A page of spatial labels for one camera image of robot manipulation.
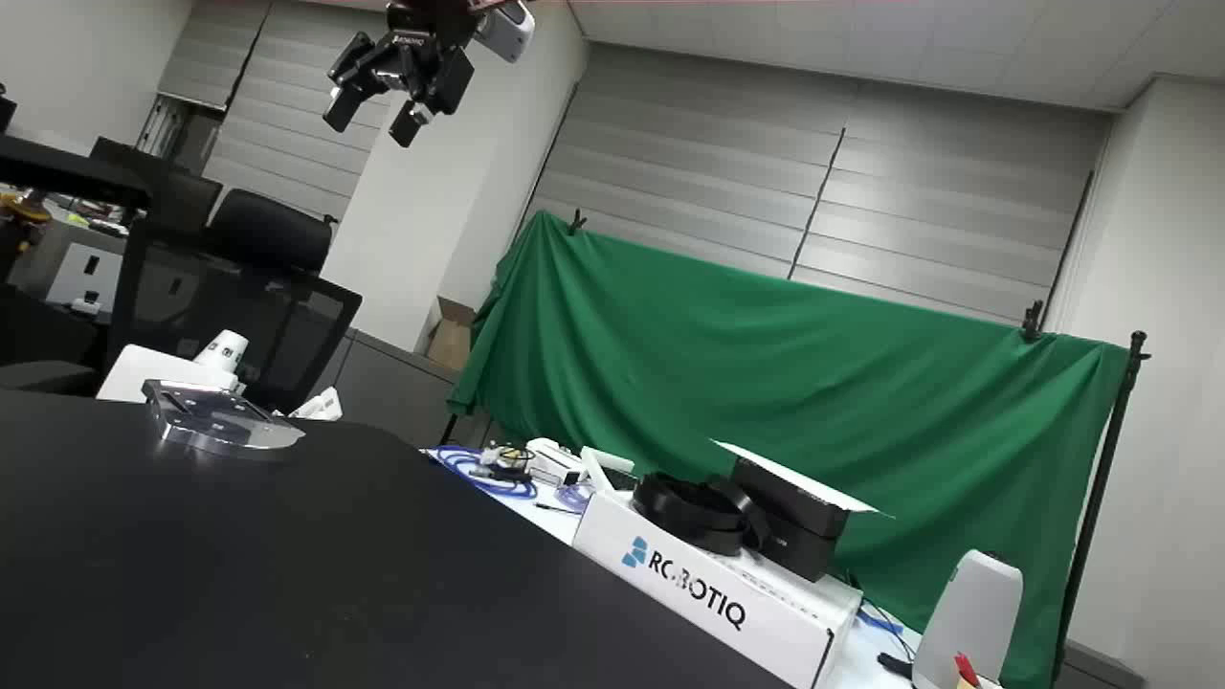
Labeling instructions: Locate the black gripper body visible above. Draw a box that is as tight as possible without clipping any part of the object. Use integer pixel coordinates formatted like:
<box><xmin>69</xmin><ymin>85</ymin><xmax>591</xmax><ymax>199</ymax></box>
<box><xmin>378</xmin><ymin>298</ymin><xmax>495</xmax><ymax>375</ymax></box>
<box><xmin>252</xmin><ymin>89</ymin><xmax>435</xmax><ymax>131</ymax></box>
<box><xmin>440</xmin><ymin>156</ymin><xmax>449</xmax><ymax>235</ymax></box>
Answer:
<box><xmin>360</xmin><ymin>0</ymin><xmax>488</xmax><ymax>116</ymax></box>

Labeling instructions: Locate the grey window blind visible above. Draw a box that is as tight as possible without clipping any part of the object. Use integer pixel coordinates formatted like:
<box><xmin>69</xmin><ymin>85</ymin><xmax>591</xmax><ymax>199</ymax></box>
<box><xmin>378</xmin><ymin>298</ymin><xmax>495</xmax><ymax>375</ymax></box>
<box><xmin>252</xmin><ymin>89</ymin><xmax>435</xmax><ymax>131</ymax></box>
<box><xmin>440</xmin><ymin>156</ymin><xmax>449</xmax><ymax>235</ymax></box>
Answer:
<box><xmin>152</xmin><ymin>0</ymin><xmax>430</xmax><ymax>223</ymax></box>
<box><xmin>526</xmin><ymin>42</ymin><xmax>1119</xmax><ymax>329</ymax></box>

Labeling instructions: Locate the black padded office chair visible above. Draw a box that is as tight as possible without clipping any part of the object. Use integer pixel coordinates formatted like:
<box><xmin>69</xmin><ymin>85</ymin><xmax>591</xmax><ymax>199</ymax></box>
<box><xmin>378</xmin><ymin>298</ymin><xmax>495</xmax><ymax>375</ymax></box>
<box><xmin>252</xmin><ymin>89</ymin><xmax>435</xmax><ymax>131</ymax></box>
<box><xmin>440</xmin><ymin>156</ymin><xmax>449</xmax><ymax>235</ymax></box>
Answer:
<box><xmin>204</xmin><ymin>185</ymin><xmax>340</xmax><ymax>278</ymax></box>

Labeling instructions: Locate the brown cardboard box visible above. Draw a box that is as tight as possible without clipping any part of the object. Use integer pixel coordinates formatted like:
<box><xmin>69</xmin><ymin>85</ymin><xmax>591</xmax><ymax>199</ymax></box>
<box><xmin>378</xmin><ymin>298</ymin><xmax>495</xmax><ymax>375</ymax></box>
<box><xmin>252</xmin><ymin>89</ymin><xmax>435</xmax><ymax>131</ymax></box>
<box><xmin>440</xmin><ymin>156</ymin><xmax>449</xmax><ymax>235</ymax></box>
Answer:
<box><xmin>420</xmin><ymin>295</ymin><xmax>480</xmax><ymax>384</ymax></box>

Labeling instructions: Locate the black mesh office chair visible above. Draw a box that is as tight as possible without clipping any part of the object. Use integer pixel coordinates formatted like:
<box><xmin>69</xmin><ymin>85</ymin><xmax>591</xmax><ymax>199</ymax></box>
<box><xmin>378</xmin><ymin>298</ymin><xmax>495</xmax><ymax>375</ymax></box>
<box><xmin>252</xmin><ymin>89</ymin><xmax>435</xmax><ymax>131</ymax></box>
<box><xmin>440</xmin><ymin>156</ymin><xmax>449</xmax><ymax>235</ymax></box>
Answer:
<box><xmin>105</xmin><ymin>224</ymin><xmax>366</xmax><ymax>417</ymax></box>

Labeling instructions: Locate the white device box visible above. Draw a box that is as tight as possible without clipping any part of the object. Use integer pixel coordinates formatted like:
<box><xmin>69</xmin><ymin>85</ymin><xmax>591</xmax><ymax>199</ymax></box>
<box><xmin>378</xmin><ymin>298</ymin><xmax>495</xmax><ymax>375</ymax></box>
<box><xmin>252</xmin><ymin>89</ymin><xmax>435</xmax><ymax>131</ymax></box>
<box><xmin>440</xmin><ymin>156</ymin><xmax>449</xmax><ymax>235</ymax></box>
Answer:
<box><xmin>91</xmin><ymin>325</ymin><xmax>258</xmax><ymax>404</ymax></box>

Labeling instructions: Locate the green backdrop cloth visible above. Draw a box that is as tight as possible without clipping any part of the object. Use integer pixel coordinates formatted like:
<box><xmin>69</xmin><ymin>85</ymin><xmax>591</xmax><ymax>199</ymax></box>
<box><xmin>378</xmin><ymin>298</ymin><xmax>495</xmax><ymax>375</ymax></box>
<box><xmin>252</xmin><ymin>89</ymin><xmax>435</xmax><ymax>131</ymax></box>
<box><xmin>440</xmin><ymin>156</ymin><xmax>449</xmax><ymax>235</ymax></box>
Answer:
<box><xmin>445</xmin><ymin>207</ymin><xmax>1135</xmax><ymax>689</ymax></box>

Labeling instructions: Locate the white Robotiq cardboard box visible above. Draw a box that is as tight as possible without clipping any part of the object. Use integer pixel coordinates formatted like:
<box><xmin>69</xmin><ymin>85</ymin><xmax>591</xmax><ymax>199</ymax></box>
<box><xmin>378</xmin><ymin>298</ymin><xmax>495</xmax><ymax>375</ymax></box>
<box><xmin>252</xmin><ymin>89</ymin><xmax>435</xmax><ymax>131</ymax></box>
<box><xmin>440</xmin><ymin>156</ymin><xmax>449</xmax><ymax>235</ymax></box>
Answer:
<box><xmin>565</xmin><ymin>443</ymin><xmax>870</xmax><ymax>689</ymax></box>

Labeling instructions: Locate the white rounded plastic object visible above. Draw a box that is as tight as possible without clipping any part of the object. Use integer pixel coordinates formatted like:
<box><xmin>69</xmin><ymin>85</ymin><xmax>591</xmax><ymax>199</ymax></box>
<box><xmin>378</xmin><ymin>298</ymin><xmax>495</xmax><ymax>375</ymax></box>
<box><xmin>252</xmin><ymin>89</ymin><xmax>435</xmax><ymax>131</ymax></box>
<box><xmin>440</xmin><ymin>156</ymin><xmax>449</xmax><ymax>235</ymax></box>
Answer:
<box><xmin>909</xmin><ymin>547</ymin><xmax>1029</xmax><ymax>689</ymax></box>

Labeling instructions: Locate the black backdrop stand pole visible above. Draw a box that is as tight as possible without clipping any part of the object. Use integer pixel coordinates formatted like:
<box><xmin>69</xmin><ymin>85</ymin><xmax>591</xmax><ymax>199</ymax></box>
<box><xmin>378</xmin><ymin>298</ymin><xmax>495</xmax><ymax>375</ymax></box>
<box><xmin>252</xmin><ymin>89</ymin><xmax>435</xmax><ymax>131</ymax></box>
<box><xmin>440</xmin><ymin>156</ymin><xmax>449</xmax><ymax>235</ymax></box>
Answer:
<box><xmin>1047</xmin><ymin>325</ymin><xmax>1151</xmax><ymax>689</ymax></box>

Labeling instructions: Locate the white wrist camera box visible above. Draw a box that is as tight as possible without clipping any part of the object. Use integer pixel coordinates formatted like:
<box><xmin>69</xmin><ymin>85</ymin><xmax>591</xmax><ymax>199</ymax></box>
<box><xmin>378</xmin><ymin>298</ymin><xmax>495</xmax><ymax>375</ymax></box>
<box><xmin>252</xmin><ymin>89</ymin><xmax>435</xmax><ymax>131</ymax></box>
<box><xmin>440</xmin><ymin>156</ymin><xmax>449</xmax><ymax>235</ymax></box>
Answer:
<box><xmin>470</xmin><ymin>0</ymin><xmax>540</xmax><ymax>64</ymax></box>

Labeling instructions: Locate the black coiled strap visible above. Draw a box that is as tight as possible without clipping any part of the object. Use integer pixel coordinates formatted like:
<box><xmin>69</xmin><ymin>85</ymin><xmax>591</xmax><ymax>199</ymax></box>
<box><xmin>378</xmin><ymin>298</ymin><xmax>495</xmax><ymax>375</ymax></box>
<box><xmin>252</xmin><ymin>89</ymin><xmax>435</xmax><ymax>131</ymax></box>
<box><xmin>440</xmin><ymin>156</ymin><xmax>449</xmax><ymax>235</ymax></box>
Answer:
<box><xmin>631</xmin><ymin>467</ymin><xmax>759</xmax><ymax>557</ymax></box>

